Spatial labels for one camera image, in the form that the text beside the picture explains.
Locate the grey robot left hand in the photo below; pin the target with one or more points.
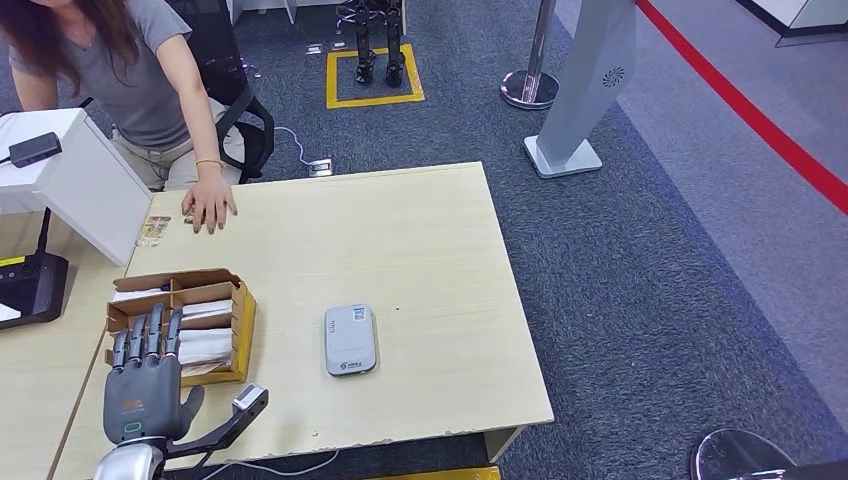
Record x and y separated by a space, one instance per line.
142 397

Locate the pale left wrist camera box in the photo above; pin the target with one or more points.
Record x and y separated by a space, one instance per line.
250 396

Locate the yellow floor tape square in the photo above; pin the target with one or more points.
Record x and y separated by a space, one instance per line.
331 79

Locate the beige card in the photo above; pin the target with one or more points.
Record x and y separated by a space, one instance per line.
202 370

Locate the metal floor socket box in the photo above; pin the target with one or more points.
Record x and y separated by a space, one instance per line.
320 167

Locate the chrome stanchion post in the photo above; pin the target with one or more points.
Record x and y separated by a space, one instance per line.
530 86

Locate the person's left forearm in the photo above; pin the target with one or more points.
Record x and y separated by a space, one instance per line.
202 129

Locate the red floor tape line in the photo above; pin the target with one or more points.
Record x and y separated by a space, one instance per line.
748 112

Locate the person's left hand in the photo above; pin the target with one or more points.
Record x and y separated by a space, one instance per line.
210 199

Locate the grey card reader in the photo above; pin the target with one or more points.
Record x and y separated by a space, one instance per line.
350 341

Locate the white key card stack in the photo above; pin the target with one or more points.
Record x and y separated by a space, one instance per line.
208 310
136 295
206 348

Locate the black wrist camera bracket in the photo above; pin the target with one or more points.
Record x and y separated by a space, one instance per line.
215 434

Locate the grey kiosk stand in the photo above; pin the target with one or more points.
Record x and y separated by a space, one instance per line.
590 73

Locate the cardboard card organizer box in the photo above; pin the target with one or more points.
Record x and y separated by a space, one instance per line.
244 331

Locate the black humanoid robot legs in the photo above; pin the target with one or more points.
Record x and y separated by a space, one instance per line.
379 40

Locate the white cabinet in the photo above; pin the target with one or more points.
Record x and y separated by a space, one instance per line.
808 16

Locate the small metal floor plate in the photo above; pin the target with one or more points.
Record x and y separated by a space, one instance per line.
338 46
313 49

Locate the person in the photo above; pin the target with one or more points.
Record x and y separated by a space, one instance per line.
132 86

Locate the small black device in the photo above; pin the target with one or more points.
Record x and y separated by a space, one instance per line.
34 150

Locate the white desk leg panel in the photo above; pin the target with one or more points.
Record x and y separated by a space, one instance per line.
503 445

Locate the white podium box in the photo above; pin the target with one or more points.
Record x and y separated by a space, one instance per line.
86 185

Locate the round chrome base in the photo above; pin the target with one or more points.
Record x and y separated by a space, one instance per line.
735 457

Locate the black office chair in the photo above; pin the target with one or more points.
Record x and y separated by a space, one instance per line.
222 46

